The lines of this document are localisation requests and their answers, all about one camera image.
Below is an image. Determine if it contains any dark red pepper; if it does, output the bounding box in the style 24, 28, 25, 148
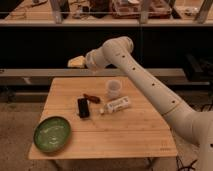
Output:
83, 94, 101, 104

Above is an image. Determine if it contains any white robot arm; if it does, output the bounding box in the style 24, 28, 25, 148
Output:
84, 36, 213, 171

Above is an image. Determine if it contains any black rectangular phone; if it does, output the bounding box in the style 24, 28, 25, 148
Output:
77, 98, 90, 118

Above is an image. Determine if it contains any translucent plastic cup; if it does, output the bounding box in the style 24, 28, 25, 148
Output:
106, 80, 122, 99

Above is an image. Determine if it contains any metal shelf rack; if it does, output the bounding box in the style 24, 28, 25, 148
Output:
0, 0, 213, 86

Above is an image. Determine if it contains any white plastic bottle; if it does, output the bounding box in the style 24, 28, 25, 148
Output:
99, 96, 131, 114

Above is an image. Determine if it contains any wooden table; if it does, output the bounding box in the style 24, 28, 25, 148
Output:
27, 76, 179, 171

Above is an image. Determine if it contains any green round bowl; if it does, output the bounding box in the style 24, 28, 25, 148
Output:
33, 116, 71, 153

